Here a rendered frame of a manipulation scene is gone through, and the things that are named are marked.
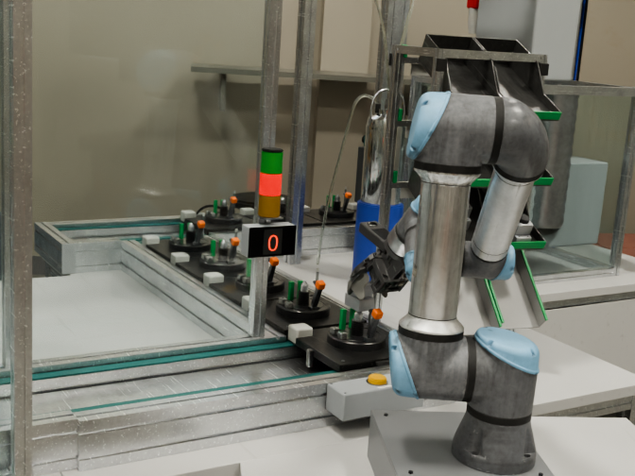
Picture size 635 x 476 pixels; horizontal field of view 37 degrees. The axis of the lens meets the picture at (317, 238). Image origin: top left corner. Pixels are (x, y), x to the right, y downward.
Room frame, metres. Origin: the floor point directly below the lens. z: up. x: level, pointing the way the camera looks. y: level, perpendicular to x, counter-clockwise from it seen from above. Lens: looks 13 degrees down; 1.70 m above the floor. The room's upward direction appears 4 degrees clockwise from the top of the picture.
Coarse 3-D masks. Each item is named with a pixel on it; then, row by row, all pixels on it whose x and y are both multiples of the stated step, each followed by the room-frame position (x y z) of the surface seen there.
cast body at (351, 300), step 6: (348, 282) 2.17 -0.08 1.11; (366, 288) 2.15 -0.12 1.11; (354, 294) 2.14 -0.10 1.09; (366, 294) 2.15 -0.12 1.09; (348, 300) 2.16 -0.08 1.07; (354, 300) 2.14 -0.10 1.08; (360, 300) 2.12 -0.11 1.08; (366, 300) 2.13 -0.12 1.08; (372, 300) 2.14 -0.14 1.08; (354, 306) 2.14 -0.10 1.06; (360, 306) 2.13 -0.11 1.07; (366, 306) 2.13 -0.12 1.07; (372, 306) 2.14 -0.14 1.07
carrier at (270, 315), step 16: (288, 288) 2.41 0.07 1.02; (304, 288) 2.37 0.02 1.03; (272, 304) 2.42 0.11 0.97; (288, 304) 2.33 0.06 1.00; (304, 304) 2.37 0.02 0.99; (320, 304) 2.39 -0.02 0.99; (272, 320) 2.28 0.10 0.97; (288, 320) 2.29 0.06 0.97; (304, 320) 2.30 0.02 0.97; (320, 320) 2.31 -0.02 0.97; (336, 320) 2.32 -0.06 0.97
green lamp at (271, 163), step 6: (264, 156) 2.15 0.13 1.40; (270, 156) 2.14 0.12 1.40; (276, 156) 2.14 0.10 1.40; (282, 156) 2.15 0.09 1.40; (264, 162) 2.14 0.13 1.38; (270, 162) 2.14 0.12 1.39; (276, 162) 2.14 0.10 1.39; (282, 162) 2.16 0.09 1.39; (264, 168) 2.14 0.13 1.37; (270, 168) 2.14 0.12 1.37; (276, 168) 2.14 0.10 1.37; (282, 168) 2.16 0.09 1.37; (270, 174) 2.14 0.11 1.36; (276, 174) 2.14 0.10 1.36
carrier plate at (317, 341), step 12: (312, 336) 2.18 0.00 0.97; (324, 336) 2.19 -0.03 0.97; (312, 348) 2.10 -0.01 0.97; (324, 348) 2.10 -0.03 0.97; (336, 348) 2.10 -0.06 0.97; (384, 348) 2.13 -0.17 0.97; (324, 360) 2.05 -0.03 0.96; (336, 360) 2.03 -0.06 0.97; (348, 360) 2.03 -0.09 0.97; (360, 360) 2.04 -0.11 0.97; (372, 360) 2.04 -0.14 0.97
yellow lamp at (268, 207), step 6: (264, 198) 2.14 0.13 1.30; (270, 198) 2.14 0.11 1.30; (276, 198) 2.14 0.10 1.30; (264, 204) 2.14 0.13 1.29; (270, 204) 2.14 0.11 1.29; (276, 204) 2.15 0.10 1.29; (258, 210) 2.16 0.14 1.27; (264, 210) 2.14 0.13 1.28; (270, 210) 2.14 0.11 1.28; (276, 210) 2.15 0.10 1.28; (264, 216) 2.14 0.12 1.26; (270, 216) 2.14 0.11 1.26; (276, 216) 2.15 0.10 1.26
